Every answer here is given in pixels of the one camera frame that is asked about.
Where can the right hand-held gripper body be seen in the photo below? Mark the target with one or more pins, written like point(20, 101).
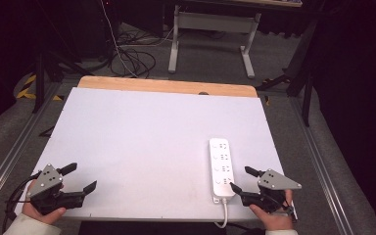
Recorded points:
point(271, 192)

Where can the person's right hand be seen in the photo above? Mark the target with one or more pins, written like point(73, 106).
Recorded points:
point(274, 219)

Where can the white metal desk frame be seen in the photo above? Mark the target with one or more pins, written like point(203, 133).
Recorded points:
point(209, 23)

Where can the black tripod stand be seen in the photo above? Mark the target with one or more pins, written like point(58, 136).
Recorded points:
point(50, 62)

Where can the person's left hand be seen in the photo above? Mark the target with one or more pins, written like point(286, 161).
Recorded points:
point(42, 216)

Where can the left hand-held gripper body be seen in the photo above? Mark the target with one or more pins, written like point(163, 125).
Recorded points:
point(50, 197)

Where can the white board sheet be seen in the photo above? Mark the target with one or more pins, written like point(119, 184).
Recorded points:
point(150, 140)

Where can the white power strip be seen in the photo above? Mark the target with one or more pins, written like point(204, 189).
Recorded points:
point(221, 168)

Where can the black metal stand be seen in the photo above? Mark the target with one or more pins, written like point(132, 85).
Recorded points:
point(302, 78)

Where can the aluminium rail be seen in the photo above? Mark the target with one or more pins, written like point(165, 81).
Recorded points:
point(319, 163)
point(9, 153)

